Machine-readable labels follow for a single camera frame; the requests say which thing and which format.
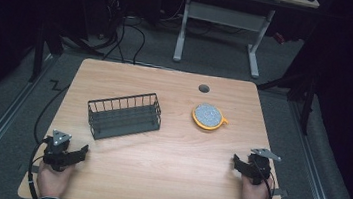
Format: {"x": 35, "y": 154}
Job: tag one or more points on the dark computer tower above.
{"x": 114, "y": 5}

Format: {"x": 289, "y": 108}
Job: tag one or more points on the black metal stand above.
{"x": 302, "y": 93}
{"x": 40, "y": 50}

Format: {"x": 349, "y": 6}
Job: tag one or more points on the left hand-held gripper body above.
{"x": 56, "y": 153}

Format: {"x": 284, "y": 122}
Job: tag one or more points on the person's right hand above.
{"x": 255, "y": 197}

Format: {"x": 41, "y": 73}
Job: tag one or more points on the white-framed background desk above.
{"x": 224, "y": 16}

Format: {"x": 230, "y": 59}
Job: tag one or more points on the round dark table grommet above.
{"x": 204, "y": 88}

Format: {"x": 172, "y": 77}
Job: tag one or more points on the grey tape strip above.
{"x": 280, "y": 192}

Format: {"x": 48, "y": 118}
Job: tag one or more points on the person's left hand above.
{"x": 53, "y": 181}

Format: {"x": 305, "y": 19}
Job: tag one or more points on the round yellow-rimmed grey pad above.
{"x": 208, "y": 116}

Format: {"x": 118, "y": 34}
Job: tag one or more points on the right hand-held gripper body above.
{"x": 260, "y": 166}

